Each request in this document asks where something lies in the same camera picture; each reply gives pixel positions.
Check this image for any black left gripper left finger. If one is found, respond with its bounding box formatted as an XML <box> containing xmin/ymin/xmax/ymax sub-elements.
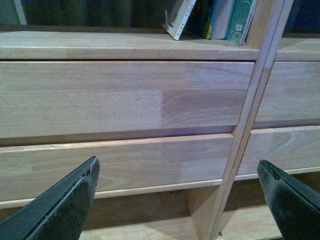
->
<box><xmin>0</xmin><ymin>156</ymin><xmax>100</xmax><ymax>240</ymax></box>

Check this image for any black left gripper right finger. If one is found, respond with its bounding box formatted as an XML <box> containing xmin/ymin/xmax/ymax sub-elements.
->
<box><xmin>257</xmin><ymin>159</ymin><xmax>320</xmax><ymax>240</ymax></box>

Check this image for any lower right wooden drawer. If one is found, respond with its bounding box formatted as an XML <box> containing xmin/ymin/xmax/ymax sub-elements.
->
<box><xmin>235</xmin><ymin>125</ymin><xmax>320</xmax><ymax>181</ymax></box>

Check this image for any wooden drawer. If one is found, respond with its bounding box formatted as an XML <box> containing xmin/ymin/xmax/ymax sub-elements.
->
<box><xmin>0</xmin><ymin>60</ymin><xmax>254</xmax><ymax>146</ymax></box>
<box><xmin>235</xmin><ymin>125</ymin><xmax>320</xmax><ymax>181</ymax></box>
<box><xmin>253</xmin><ymin>61</ymin><xmax>320</xmax><ymax>129</ymax></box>
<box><xmin>0</xmin><ymin>134</ymin><xmax>234</xmax><ymax>209</ymax></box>

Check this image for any lower left wooden drawer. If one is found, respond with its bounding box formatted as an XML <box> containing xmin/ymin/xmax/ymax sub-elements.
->
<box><xmin>0</xmin><ymin>134</ymin><xmax>234</xmax><ymax>209</ymax></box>

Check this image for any right wooden bookshelf unit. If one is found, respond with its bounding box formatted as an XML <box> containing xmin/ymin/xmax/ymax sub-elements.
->
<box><xmin>210</xmin><ymin>0</ymin><xmax>320</xmax><ymax>240</ymax></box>

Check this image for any wooden bookshelf unit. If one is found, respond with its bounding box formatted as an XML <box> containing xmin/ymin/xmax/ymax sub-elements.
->
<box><xmin>210</xmin><ymin>0</ymin><xmax>320</xmax><ymax>240</ymax></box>
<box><xmin>0</xmin><ymin>0</ymin><xmax>292</xmax><ymax>240</ymax></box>

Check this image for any upper left wooden drawer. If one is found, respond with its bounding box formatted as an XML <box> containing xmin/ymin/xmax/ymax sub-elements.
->
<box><xmin>0</xmin><ymin>60</ymin><xmax>254</xmax><ymax>146</ymax></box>

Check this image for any upper right wooden drawer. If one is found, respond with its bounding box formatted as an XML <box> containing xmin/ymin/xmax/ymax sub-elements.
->
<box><xmin>253</xmin><ymin>61</ymin><xmax>320</xmax><ymax>129</ymax></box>

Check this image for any left wooden bookshelf unit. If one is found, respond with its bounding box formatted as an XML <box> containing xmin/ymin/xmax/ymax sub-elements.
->
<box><xmin>0</xmin><ymin>0</ymin><xmax>292</xmax><ymax>240</ymax></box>

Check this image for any green cover upright book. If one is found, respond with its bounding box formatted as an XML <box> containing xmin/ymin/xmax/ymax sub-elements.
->
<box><xmin>226</xmin><ymin>0</ymin><xmax>257</xmax><ymax>45</ymax></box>

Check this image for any dark blue upright book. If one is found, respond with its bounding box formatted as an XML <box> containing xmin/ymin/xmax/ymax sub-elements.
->
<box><xmin>187</xmin><ymin>0</ymin><xmax>216</xmax><ymax>40</ymax></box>

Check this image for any pale thick upright book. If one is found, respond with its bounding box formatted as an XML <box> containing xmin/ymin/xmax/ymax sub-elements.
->
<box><xmin>211</xmin><ymin>0</ymin><xmax>235</xmax><ymax>40</ymax></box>

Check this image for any leaning white paperback book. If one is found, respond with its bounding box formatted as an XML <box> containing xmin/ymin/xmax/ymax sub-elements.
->
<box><xmin>162</xmin><ymin>0</ymin><xmax>196</xmax><ymax>41</ymax></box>

